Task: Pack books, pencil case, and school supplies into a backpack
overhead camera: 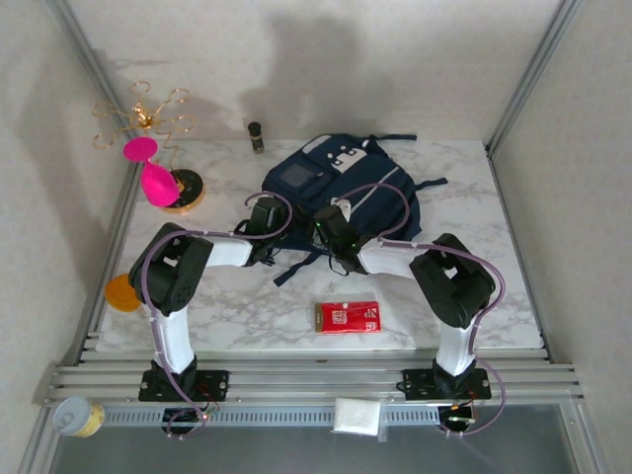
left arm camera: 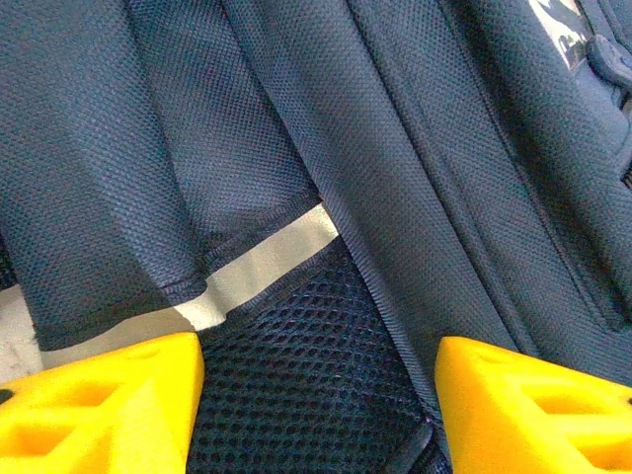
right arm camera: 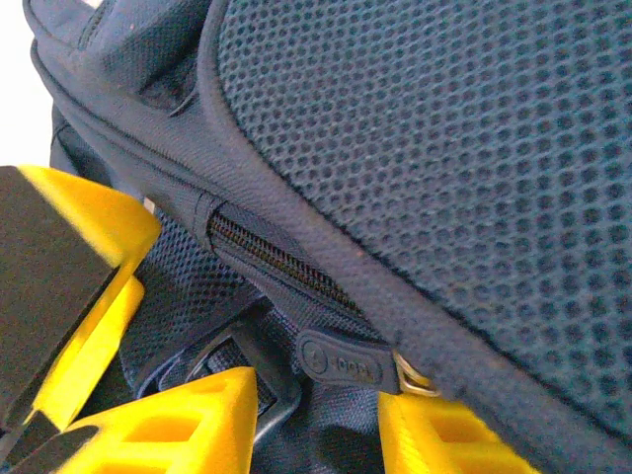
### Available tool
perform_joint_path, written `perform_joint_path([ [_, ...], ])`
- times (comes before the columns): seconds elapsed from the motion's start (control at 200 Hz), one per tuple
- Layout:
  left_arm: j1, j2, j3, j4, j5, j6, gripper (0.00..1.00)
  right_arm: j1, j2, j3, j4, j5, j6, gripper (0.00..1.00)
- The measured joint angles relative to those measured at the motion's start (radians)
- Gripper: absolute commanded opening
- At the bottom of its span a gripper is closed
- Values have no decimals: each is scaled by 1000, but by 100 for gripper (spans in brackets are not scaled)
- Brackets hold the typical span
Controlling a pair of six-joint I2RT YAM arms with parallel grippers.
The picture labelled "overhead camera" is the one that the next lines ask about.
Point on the aluminium side rail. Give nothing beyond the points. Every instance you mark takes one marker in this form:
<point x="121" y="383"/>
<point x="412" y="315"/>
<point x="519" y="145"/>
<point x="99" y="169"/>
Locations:
<point x="519" y="247"/>
<point x="122" y="212"/>

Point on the navy blue backpack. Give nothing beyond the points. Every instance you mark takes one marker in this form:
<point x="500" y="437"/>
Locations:
<point x="375" y="178"/>

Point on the tin can with yellow label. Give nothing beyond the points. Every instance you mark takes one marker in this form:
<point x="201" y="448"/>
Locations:
<point x="74" y="417"/>

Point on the small dark spice jar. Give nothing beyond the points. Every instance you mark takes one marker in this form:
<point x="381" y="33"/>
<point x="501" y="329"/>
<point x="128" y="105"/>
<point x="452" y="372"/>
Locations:
<point x="256" y="137"/>

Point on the aluminium frame rail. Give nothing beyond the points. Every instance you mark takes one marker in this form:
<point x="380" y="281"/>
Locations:
<point x="306" y="380"/>

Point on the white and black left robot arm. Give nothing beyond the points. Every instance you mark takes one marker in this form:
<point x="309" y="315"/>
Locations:
<point x="170" y="336"/>

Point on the aluminium frame post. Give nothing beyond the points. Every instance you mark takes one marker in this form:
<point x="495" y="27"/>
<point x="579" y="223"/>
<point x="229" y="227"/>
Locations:
<point x="90" y="61"/>
<point x="532" y="74"/>

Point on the white filled plastic bag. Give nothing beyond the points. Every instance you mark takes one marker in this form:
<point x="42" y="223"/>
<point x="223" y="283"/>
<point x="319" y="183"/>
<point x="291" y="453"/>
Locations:
<point x="358" y="418"/>

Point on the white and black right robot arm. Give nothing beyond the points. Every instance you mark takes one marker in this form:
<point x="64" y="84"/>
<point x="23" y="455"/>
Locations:
<point x="390" y="259"/>

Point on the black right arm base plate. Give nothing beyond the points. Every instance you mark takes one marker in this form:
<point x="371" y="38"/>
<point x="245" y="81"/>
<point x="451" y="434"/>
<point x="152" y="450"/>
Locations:
<point x="415" y="385"/>

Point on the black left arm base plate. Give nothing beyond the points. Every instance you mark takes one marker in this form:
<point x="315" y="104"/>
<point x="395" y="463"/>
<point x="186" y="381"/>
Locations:
<point x="217" y="385"/>

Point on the orange heart-shaped dish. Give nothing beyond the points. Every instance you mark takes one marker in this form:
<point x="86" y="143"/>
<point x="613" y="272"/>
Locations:
<point x="118" y="296"/>

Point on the red pencil case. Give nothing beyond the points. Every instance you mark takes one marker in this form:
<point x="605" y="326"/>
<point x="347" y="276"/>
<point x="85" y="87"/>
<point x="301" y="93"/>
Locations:
<point x="348" y="318"/>

